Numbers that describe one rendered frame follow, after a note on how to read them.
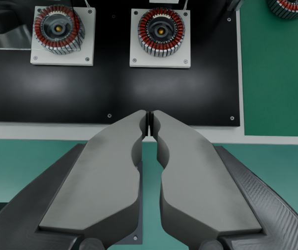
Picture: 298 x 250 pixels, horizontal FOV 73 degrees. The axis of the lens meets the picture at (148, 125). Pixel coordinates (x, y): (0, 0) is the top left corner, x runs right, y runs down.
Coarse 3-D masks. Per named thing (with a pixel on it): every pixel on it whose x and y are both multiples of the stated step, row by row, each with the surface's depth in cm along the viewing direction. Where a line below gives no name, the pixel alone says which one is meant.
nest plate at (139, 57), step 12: (132, 12) 51; (144, 12) 51; (180, 12) 51; (132, 24) 50; (132, 36) 50; (132, 48) 50; (180, 48) 50; (132, 60) 49; (144, 60) 49; (156, 60) 49; (168, 60) 49; (180, 60) 49
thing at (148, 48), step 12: (156, 12) 47; (168, 12) 47; (144, 24) 46; (156, 24) 49; (168, 24) 49; (180, 24) 47; (144, 36) 46; (156, 36) 48; (168, 36) 49; (180, 36) 46; (144, 48) 48; (156, 48) 46; (168, 48) 46
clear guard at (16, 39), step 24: (0, 0) 22; (24, 0) 22; (48, 0) 22; (24, 24) 24; (48, 24) 24; (72, 24) 24; (0, 48) 25; (24, 48) 25; (48, 48) 25; (72, 48) 25
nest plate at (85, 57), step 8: (80, 8) 51; (88, 8) 51; (80, 16) 50; (88, 16) 50; (88, 24) 50; (88, 32) 50; (88, 40) 50; (88, 48) 49; (32, 56) 49; (40, 56) 49; (48, 56) 49; (56, 56) 49; (64, 56) 49; (72, 56) 49; (80, 56) 49; (88, 56) 49; (48, 64) 50; (56, 64) 50; (64, 64) 50; (72, 64) 50; (80, 64) 50; (88, 64) 49
